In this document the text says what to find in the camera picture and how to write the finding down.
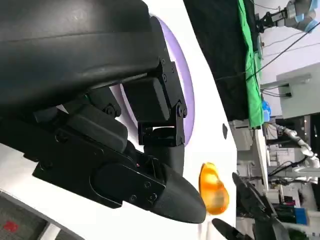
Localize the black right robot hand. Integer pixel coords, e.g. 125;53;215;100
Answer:
211;172;291;240

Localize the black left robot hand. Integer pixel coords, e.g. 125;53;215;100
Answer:
0;0;207;224

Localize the orange white toy bread roll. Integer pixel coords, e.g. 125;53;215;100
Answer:
198;162;230;216

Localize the blue storage box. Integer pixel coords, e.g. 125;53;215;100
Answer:
294;207;309;226

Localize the white desk panel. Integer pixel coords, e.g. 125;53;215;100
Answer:
252;128;271;193

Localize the blue plastic object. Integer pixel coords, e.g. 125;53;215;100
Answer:
261;99;272;123

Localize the green cloth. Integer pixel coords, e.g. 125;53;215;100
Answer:
236;0;265;130

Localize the lilac plate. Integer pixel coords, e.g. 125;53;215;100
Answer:
117;14;196;148

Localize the grey cabinet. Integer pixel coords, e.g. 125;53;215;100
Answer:
275;62;320;120

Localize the black backdrop cloth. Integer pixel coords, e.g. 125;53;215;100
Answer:
183;0;259;121

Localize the black hanging cable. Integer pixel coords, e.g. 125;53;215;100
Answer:
214;21;320;82

